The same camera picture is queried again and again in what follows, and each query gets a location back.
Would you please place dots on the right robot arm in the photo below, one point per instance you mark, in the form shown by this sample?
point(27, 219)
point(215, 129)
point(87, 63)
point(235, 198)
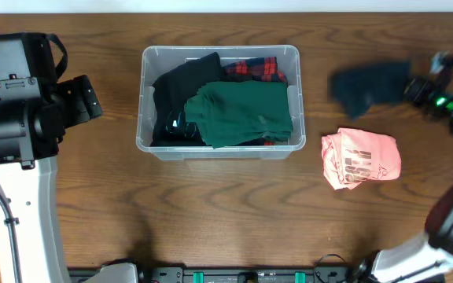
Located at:
point(428, 256)

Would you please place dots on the pink printed garment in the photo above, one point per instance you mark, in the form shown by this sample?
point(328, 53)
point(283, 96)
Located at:
point(353, 156)

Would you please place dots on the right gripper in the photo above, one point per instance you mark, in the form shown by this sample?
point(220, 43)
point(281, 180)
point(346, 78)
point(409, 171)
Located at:
point(418, 91)

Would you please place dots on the clear plastic storage container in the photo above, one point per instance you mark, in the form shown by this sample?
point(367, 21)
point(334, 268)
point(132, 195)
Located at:
point(157, 60)

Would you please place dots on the dark navy garment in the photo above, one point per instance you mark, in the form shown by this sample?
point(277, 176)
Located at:
point(360, 87)

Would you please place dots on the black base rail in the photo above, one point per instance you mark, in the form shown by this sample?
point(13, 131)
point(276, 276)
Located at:
point(321, 272)

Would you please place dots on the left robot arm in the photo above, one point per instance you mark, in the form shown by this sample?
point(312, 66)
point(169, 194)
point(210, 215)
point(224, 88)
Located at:
point(34, 115)

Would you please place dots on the red navy plaid garment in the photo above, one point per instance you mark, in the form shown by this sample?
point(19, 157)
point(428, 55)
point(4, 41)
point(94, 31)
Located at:
point(258, 68)

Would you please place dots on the black garment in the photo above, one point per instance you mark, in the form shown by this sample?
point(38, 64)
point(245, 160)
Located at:
point(172, 91)

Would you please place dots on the dark green garment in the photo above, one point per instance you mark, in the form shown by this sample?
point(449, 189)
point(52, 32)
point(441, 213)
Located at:
point(201, 109)

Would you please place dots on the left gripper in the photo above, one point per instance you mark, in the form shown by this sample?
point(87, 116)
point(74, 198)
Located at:
point(82, 99)

